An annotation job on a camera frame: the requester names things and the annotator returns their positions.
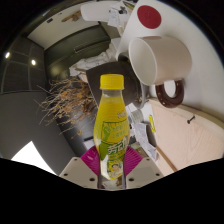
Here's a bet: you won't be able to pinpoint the dried plant in grey pot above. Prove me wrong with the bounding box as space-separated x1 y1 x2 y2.
34 60 143 138

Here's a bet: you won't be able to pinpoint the yellow drink bottle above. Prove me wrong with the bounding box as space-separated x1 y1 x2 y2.
93 73 130 181

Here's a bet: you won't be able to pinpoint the white mug with brown handle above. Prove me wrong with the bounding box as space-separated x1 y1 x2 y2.
128 34 193 109

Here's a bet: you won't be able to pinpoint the long white ceiling light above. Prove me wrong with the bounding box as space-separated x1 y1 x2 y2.
10 140 58 176

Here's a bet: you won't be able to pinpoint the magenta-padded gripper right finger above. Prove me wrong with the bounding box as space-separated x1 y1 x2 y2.
121 146 164 190

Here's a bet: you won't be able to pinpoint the grey plant saucer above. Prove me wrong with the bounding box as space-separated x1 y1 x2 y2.
134 81 149 110

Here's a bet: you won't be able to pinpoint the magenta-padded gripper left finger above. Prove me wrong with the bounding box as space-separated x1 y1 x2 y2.
59 145 102 190

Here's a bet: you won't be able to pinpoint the white paper stack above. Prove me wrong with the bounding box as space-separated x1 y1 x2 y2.
106 6 129 29

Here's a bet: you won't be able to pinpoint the flat round red coaster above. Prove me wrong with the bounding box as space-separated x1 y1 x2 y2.
136 4 163 30

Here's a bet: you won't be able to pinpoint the white plaster statue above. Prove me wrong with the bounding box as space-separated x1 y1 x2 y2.
68 54 111 78

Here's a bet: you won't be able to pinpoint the light wooden drawing board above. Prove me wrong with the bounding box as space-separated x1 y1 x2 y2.
146 98 224 178

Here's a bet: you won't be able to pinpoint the small yellow tag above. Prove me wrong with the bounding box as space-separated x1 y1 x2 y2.
148 114 157 134

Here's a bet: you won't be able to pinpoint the printed paper sheets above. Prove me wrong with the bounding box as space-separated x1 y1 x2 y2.
131 121 159 163

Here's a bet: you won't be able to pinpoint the wooden wall figure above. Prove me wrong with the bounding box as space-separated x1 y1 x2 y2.
61 9 83 24

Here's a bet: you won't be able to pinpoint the small clear glass jar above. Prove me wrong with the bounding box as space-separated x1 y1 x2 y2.
130 109 145 124

